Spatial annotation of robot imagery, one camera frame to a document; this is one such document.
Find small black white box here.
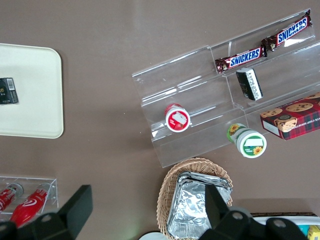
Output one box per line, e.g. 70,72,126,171
235,67,264,102

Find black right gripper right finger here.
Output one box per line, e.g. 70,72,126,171
199,184,266,240

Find white rectangular snack tray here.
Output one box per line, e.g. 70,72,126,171
249,215,320,240

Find stacked aluminium foil trays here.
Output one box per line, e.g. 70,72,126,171
166,171,233,238

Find red tartan cookie box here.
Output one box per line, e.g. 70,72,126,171
259,91,320,141

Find oval wicker basket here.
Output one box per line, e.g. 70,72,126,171
155,156,234,238

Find red lidded yogurt cup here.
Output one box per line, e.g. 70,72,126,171
164,102,194,133

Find clear acrylic stepped shelf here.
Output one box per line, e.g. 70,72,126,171
131,8,320,169

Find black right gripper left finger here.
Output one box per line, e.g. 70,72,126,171
16,184,94,240

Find small black gold packet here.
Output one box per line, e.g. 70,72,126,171
0,77,20,106

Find beige plastic serving tray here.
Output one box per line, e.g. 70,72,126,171
0,42,65,140

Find clear acrylic bottle rack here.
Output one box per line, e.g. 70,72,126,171
0,175,59,221

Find green lidded yogurt cup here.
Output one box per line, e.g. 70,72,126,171
226,122,268,159

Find brown Snickers bar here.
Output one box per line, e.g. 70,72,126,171
214,46,269,75
260,9,314,52

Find red cola bottle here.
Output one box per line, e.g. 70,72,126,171
0,183,25,214
9,183,52,229

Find yellow snack packet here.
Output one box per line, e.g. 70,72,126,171
308,224,320,240

